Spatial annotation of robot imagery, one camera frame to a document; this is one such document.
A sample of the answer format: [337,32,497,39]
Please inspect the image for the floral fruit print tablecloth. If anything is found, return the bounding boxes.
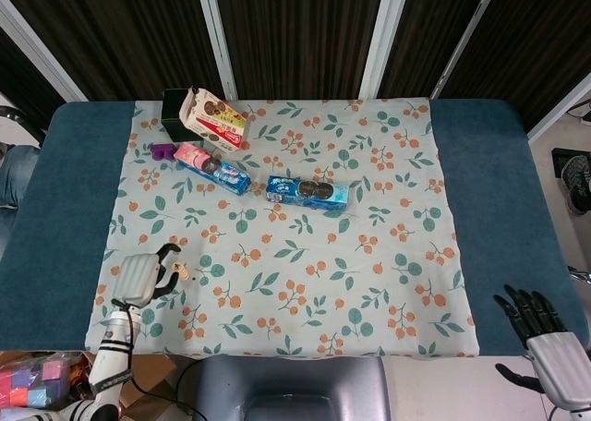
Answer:
[84,98,481,360]

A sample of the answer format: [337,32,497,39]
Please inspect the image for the blue jeans leg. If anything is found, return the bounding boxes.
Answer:
[0,144,42,210]

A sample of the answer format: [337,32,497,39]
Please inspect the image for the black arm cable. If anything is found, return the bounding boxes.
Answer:
[112,299,139,348]

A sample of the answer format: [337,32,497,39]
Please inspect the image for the colourful foam block set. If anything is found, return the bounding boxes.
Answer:
[0,358,70,411]

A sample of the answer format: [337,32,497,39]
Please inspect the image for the pink blue Oreo box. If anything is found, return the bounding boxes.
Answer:
[173,141,253,196]

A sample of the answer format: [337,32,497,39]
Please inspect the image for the brown cardboard box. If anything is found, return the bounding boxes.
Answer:
[0,350,179,421]

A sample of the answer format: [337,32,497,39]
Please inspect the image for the black floor cable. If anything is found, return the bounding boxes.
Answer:
[131,359,204,421]

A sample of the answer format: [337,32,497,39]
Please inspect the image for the black sneaker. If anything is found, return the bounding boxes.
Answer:
[561,155,591,217]

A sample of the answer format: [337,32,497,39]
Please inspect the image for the white red cookie box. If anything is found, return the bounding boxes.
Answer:
[178,86,252,152]

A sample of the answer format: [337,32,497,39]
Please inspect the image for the teal table cover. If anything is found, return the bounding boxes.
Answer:
[0,98,591,354]

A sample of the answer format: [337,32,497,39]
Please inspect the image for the purple plastic block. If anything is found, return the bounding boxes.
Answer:
[150,142,177,162]

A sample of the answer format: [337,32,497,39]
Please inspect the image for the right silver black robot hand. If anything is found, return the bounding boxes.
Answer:
[492,283,591,412]

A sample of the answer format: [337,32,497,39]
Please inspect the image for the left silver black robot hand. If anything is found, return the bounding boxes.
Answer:
[112,242,184,308]

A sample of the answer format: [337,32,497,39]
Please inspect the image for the dark folding room divider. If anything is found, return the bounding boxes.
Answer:
[0,0,591,138]

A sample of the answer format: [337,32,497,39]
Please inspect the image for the black open box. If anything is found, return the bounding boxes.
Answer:
[161,88,199,143]

